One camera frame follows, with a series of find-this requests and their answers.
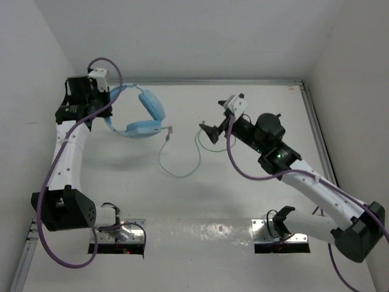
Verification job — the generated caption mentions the green headphone cable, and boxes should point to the green headphone cable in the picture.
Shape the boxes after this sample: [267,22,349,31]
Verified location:
[158,125,232,178]

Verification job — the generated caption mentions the light blue headphones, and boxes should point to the light blue headphones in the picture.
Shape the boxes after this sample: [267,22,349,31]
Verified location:
[105,83,167,139]

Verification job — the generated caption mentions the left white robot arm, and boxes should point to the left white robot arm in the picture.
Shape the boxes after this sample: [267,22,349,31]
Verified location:
[31,74,118,231]

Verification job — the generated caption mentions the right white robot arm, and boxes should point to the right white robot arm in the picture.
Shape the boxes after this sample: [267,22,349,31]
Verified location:
[199,94,388,263]

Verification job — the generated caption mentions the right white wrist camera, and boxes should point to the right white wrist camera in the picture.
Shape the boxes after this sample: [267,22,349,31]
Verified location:
[223,93,248,120]

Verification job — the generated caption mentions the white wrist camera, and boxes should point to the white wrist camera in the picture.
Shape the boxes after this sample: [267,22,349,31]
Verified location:
[88,68,109,92]
[223,93,248,120]

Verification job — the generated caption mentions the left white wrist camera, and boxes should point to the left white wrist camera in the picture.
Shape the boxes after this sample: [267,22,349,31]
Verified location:
[88,68,109,92]

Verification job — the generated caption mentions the aluminium table frame rail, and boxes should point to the aluminium table frame rail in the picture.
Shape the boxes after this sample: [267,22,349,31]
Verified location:
[23,80,346,291]

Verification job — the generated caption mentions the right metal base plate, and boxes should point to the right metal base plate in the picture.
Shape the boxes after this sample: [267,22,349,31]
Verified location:
[252,218,309,245]

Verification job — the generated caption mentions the metal base plate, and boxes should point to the metal base plate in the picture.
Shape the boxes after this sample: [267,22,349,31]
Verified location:
[96,218,146,244]
[252,218,309,245]

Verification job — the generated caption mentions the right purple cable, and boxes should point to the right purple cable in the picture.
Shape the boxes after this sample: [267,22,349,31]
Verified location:
[225,114,389,292]

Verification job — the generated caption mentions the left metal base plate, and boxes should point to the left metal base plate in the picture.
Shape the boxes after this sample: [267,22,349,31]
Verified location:
[96,218,146,244]

